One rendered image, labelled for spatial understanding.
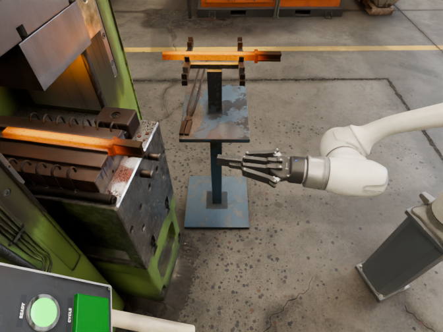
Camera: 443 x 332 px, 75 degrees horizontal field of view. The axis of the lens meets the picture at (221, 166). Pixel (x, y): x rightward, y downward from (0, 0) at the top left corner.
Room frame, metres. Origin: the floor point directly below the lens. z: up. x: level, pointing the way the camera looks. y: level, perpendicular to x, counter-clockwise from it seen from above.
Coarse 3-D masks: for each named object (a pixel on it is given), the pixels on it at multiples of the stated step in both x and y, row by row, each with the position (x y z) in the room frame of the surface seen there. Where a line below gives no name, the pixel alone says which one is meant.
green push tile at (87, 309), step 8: (80, 296) 0.17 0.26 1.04; (88, 296) 0.17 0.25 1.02; (96, 296) 0.18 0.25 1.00; (80, 304) 0.15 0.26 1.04; (88, 304) 0.16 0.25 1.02; (96, 304) 0.16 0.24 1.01; (104, 304) 0.17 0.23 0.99; (80, 312) 0.14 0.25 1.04; (88, 312) 0.14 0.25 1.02; (96, 312) 0.15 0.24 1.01; (104, 312) 0.15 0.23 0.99; (80, 320) 0.13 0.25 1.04; (88, 320) 0.13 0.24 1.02; (96, 320) 0.13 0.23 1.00; (104, 320) 0.14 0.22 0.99; (80, 328) 0.11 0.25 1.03; (88, 328) 0.12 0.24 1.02; (96, 328) 0.12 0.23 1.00; (104, 328) 0.12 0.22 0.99
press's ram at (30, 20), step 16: (0, 0) 0.49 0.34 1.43; (16, 0) 0.52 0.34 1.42; (32, 0) 0.55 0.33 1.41; (48, 0) 0.59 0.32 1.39; (64, 0) 0.63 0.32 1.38; (0, 16) 0.47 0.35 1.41; (16, 16) 0.50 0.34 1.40; (32, 16) 0.53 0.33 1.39; (48, 16) 0.57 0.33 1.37; (0, 32) 0.46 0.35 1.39; (16, 32) 0.49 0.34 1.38; (0, 48) 0.44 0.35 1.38
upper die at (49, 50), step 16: (64, 16) 0.61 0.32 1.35; (80, 16) 0.67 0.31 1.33; (32, 32) 0.52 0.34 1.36; (48, 32) 0.55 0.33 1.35; (64, 32) 0.60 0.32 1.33; (80, 32) 0.65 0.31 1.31; (16, 48) 0.48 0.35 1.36; (32, 48) 0.50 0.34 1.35; (48, 48) 0.54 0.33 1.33; (64, 48) 0.58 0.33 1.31; (80, 48) 0.63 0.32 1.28; (0, 64) 0.49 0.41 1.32; (16, 64) 0.48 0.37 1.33; (32, 64) 0.48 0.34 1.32; (48, 64) 0.52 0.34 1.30; (64, 64) 0.56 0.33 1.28; (0, 80) 0.49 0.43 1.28; (16, 80) 0.49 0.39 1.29; (32, 80) 0.48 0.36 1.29; (48, 80) 0.50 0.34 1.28
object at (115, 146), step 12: (12, 132) 0.64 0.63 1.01; (24, 132) 0.64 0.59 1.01; (36, 132) 0.64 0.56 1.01; (48, 132) 0.64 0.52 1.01; (84, 144) 0.60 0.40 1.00; (96, 144) 0.59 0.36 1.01; (108, 144) 0.59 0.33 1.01; (120, 144) 0.58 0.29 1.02; (132, 144) 0.58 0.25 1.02; (132, 156) 0.58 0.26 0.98
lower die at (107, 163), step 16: (32, 128) 0.67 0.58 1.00; (48, 128) 0.68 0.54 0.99; (64, 128) 0.68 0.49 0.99; (80, 128) 0.68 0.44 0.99; (0, 144) 0.61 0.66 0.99; (16, 144) 0.61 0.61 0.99; (32, 144) 0.61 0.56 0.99; (48, 144) 0.60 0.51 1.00; (64, 144) 0.60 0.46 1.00; (16, 160) 0.56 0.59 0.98; (32, 160) 0.56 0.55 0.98; (48, 160) 0.55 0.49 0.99; (64, 160) 0.55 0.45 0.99; (80, 160) 0.55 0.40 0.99; (96, 160) 0.55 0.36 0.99; (112, 160) 0.58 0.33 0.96; (32, 176) 0.51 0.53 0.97; (48, 176) 0.50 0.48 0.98; (64, 176) 0.50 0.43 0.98; (80, 176) 0.50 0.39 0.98; (96, 176) 0.50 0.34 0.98; (112, 176) 0.55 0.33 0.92
